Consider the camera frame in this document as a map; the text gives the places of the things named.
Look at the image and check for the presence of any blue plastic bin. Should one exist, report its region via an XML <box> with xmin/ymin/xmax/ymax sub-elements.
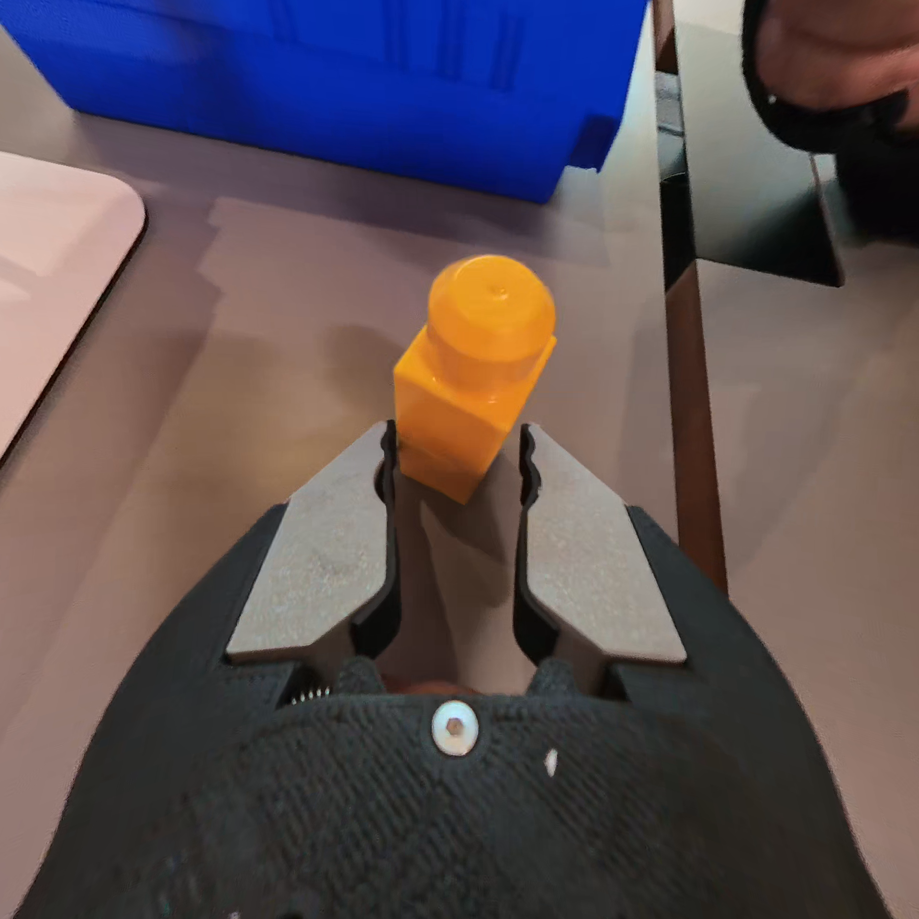
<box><xmin>0</xmin><ymin>0</ymin><xmax>650</xmax><ymax>205</ymax></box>

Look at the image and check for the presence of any person's black clothed torso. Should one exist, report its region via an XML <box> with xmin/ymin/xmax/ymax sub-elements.
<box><xmin>833</xmin><ymin>133</ymin><xmax>919</xmax><ymax>248</ymax></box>

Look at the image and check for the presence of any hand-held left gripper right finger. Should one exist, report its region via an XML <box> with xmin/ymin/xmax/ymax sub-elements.
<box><xmin>513</xmin><ymin>424</ymin><xmax>688</xmax><ymax>694</ymax></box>

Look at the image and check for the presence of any black flat panel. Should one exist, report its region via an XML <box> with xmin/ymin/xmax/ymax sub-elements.
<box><xmin>655</xmin><ymin>0</ymin><xmax>847</xmax><ymax>290</ymax></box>

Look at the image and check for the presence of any orange mega block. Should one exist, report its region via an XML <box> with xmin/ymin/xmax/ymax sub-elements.
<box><xmin>397</xmin><ymin>431</ymin><xmax>504</xmax><ymax>505</ymax></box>
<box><xmin>393</xmin><ymin>255</ymin><xmax>559</xmax><ymax>460</ymax></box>

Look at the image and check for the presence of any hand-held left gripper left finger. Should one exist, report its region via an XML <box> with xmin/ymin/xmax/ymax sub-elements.
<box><xmin>225</xmin><ymin>421</ymin><xmax>403</xmax><ymax>679</ymax></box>

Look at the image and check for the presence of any person's right hand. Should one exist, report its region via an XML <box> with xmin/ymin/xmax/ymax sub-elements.
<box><xmin>757</xmin><ymin>0</ymin><xmax>919</xmax><ymax>110</ymax></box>

